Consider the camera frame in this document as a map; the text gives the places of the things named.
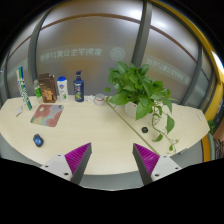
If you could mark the tall blue green white box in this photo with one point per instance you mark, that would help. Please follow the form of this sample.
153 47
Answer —
22 88

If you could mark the small black round object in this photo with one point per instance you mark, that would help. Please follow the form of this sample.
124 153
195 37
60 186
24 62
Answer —
144 130

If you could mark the white round jar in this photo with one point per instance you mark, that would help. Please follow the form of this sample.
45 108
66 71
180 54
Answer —
99 99

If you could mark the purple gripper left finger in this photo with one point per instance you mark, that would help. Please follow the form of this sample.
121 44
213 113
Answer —
70 166

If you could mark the green potted pothos plant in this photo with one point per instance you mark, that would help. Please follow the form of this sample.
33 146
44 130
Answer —
132 85

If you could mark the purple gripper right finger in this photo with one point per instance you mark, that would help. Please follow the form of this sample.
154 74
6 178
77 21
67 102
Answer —
151 166

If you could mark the blue black computer mouse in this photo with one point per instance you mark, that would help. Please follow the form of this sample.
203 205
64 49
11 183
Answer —
38 140

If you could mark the small white crumpled object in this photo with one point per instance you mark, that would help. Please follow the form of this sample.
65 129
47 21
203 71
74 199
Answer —
90 99

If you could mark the small green bottle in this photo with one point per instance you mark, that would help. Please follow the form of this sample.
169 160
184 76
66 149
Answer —
37 89

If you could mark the dark blue pump bottle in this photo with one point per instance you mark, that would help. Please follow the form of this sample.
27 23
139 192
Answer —
79 87

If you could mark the small white card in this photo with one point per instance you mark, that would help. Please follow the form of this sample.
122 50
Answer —
19 111

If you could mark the colourful patterned mouse pad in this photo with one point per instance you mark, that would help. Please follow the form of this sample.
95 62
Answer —
47 115

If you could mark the white shampoo bottle blue cap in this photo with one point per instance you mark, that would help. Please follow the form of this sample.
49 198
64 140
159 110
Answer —
63 89

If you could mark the white plant pot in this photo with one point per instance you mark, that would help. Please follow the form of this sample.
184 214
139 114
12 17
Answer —
130 110

